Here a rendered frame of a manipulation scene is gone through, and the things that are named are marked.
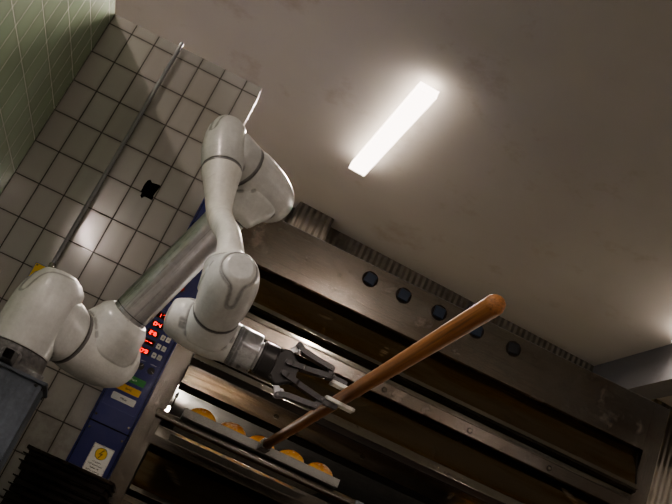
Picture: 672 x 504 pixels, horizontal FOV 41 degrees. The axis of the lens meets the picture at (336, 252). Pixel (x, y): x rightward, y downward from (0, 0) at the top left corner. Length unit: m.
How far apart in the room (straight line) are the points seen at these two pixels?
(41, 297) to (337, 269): 1.57
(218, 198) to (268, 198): 0.24
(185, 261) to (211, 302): 0.58
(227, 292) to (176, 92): 2.08
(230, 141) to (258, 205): 0.20
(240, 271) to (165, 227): 1.77
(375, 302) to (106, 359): 1.46
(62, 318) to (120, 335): 0.16
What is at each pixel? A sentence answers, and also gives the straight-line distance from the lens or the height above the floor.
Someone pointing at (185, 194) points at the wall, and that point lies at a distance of 3.54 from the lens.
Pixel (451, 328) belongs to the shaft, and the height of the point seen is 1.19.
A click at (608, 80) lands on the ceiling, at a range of 4.67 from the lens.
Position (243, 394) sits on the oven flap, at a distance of 3.24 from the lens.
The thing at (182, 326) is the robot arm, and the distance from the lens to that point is 1.87.
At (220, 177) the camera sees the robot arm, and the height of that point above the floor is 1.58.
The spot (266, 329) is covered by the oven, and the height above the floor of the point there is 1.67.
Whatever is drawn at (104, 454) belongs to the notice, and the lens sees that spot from 3.26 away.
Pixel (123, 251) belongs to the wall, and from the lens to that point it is 3.44.
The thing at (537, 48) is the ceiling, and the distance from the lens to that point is 4.61.
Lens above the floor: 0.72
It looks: 23 degrees up
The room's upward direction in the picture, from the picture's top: 24 degrees clockwise
